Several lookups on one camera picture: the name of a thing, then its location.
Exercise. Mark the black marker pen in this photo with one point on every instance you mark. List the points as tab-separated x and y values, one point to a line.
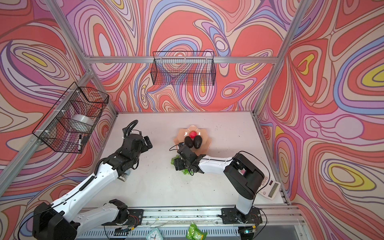
80	143

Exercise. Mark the pink white calculator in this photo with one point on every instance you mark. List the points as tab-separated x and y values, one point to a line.
269	188

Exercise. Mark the aluminium front rail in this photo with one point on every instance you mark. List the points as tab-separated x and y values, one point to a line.
273	215

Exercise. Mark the green snack packet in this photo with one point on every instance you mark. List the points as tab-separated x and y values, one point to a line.
194	233

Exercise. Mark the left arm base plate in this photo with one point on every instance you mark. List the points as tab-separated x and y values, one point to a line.
132	218

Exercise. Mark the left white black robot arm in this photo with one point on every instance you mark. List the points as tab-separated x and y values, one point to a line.
63	219

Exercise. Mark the green fake grape bunch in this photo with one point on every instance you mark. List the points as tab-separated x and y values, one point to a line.
179	165

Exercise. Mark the red fake strawberry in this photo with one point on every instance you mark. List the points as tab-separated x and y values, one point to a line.
193	134

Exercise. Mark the silver tape roll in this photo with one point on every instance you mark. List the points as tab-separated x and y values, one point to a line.
81	123

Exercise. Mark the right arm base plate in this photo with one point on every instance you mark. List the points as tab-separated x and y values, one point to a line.
234	216

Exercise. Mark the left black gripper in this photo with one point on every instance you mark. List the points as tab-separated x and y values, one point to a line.
145	147

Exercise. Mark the black wire basket back wall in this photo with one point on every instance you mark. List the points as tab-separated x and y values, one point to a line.
183	68

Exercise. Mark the peach scalloped fruit bowl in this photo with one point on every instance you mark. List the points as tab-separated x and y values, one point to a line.
182	133

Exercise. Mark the teal small clock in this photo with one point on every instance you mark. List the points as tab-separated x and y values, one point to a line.
154	234

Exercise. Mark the black wire basket wall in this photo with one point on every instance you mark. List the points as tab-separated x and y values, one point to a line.
57	134
183	68

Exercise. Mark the dark fake avocado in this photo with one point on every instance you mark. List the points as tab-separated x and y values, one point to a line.
198	141
189	142

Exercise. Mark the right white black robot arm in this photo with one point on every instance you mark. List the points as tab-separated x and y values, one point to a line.
244	176

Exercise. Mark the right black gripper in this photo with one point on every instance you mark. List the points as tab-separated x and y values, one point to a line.
178	165

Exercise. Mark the black wire basket left wall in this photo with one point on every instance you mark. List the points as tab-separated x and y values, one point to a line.
57	134

